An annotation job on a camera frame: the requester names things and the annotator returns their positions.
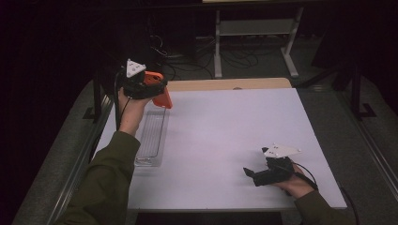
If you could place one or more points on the ribbed clear plastic tray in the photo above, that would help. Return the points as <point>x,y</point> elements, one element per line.
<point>151,140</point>

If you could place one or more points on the white metal table frame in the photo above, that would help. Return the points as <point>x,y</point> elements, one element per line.
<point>250,28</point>

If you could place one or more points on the person's left hand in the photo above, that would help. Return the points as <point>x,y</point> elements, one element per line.
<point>133,115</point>

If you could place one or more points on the black floor stand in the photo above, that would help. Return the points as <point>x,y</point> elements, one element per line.
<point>356,93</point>
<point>97,93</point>

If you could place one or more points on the person's right hand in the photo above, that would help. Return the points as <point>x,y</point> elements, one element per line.
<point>298,186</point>

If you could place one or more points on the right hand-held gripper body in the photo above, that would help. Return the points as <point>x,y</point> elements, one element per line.
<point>277,172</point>

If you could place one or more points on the orange phone case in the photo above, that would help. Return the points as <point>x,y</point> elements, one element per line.
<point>162,100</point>

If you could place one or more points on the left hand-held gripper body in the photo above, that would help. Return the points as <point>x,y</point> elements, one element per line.
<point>134,86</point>

